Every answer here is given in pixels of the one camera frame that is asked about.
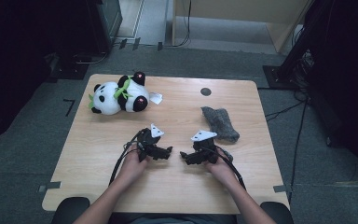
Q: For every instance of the black tape strip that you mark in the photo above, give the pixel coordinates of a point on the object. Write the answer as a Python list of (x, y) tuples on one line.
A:
[(136, 43), (159, 46), (122, 43)]

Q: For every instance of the dark equipment cabinet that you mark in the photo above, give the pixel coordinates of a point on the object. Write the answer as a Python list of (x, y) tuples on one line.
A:
[(105, 25)]

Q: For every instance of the person's right hand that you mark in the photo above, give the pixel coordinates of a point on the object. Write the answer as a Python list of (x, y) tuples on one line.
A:
[(223, 171)]

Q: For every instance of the light wooden desk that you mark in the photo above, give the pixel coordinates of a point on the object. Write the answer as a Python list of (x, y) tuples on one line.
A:
[(230, 9)]

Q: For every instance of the black tape corner mark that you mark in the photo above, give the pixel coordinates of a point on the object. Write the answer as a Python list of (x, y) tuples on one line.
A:
[(71, 104)]

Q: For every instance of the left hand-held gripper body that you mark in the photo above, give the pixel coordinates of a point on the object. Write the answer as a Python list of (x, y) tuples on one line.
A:
[(146, 140)]

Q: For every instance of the grey tape strip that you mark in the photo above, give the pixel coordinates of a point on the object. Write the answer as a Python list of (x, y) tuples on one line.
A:
[(49, 186), (280, 188)]

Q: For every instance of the person's dark clothing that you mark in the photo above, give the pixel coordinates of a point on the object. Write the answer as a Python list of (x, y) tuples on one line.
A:
[(174, 219)]

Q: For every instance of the black chair armrest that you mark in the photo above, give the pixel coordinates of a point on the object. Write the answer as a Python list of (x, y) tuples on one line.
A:
[(279, 213), (70, 210)]

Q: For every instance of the grey fuzzy sock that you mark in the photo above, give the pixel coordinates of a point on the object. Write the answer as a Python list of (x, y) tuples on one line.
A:
[(220, 123)]

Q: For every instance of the person's left hand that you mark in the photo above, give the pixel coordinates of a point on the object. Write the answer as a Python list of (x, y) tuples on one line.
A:
[(132, 169)]

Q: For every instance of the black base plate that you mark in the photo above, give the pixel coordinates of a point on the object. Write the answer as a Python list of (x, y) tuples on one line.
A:
[(70, 71)]

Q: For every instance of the panda plush toy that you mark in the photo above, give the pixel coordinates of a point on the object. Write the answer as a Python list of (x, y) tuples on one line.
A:
[(112, 99)]

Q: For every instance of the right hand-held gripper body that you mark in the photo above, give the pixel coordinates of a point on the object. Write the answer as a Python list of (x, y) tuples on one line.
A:
[(206, 151)]

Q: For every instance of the black metal stand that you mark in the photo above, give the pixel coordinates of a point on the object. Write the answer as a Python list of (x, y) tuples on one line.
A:
[(292, 59)]

